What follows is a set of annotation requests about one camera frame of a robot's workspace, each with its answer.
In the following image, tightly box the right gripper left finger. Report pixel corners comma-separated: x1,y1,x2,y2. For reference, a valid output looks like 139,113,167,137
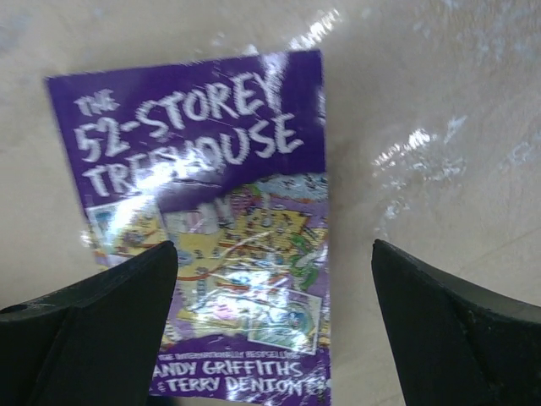
1,241,178,405

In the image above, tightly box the purple Treehouse book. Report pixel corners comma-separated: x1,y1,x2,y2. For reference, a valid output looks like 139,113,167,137
45,50,331,405

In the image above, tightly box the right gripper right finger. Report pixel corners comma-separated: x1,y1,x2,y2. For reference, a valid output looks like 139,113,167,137
371,239,540,406

